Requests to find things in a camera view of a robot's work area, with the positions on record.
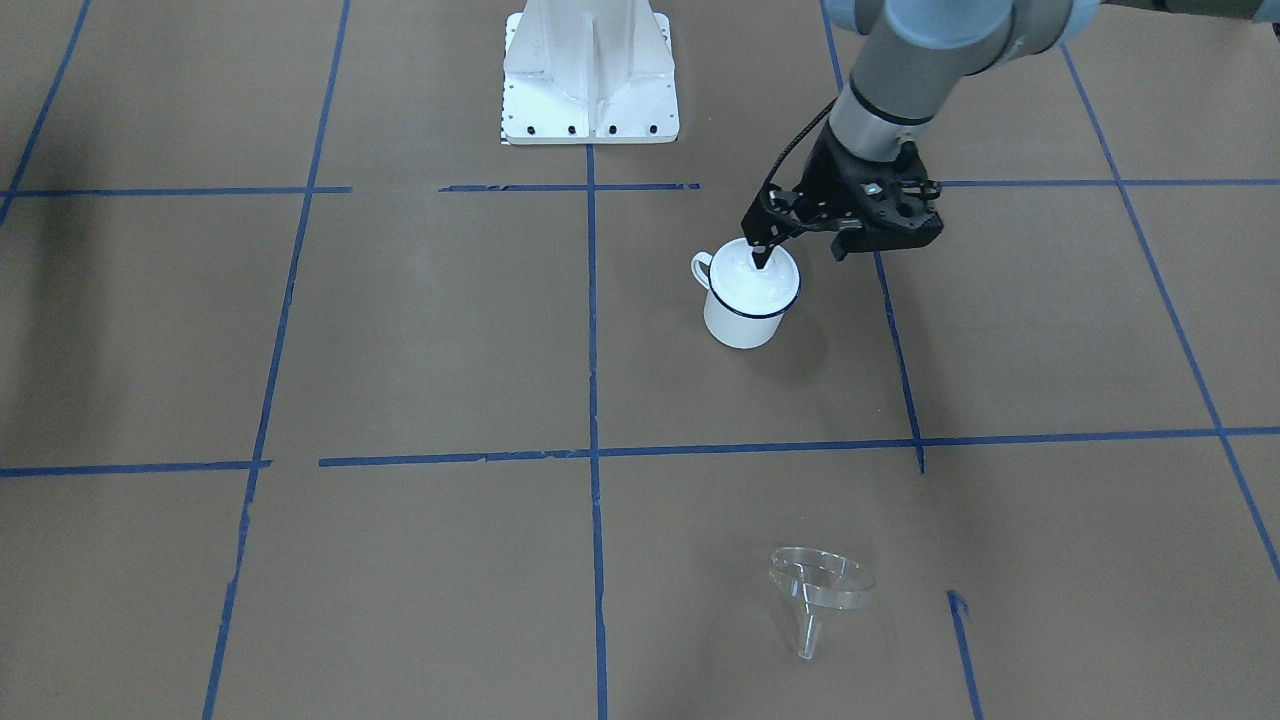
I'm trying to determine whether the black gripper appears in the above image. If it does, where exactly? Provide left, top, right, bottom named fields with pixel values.
left=741, top=126, right=945, bottom=270

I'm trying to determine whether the white mug lid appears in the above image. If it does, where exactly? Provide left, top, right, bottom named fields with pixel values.
left=707, top=238, right=803, bottom=319

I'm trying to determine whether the clear plastic funnel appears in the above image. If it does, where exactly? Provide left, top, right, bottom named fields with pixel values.
left=769, top=546, right=876, bottom=662

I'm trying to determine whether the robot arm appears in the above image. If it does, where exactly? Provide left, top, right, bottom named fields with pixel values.
left=741, top=1, right=1100, bottom=269

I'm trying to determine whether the white enamel mug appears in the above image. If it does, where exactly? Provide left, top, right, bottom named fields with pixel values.
left=690, top=252, right=797, bottom=348

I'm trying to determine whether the white camera stand base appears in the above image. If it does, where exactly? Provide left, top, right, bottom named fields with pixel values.
left=500, top=1, right=681, bottom=146

